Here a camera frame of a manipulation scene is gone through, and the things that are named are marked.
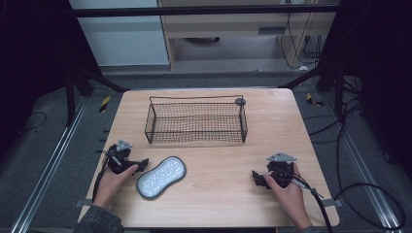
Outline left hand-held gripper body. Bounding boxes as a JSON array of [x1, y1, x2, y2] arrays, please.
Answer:
[[106, 139, 138, 176]]

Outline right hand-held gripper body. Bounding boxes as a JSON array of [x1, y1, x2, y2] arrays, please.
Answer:
[[265, 151, 298, 189]]

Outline silver scouring pad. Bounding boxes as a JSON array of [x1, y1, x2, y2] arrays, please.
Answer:
[[135, 155, 188, 200]]

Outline black wire mesh basket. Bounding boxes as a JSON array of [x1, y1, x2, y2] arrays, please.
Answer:
[[144, 94, 249, 145]]

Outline person's left hand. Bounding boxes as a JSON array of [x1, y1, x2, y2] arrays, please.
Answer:
[[92, 163, 139, 211]]

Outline person's right hand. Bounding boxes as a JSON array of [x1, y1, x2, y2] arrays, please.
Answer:
[[262, 172, 314, 231]]

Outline yellow black tape marker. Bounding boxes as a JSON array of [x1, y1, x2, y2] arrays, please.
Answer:
[[98, 95, 112, 114], [306, 92, 325, 108]]

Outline white cabinet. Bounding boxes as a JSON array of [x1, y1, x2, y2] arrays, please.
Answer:
[[68, 0, 171, 68]]

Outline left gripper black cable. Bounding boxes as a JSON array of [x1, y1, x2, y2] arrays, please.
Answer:
[[91, 149, 115, 204]]

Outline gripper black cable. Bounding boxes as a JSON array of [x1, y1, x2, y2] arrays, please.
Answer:
[[91, 149, 115, 204], [285, 171, 334, 233]]

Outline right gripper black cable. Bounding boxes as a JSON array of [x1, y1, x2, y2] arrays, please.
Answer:
[[285, 171, 334, 233]]

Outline aluminium floor rail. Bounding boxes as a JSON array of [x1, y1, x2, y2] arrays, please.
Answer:
[[320, 93, 406, 233], [9, 96, 89, 233]]

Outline thin black floor cable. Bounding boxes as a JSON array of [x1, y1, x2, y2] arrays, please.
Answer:
[[19, 112, 48, 132]]

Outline black floor cable loop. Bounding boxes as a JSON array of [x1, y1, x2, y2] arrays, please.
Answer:
[[304, 96, 406, 231]]

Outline black hanging cables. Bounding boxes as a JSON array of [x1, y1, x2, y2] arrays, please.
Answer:
[[279, 0, 325, 70]]

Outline black metal frame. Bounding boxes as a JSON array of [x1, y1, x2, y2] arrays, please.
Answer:
[[64, 4, 345, 127]]

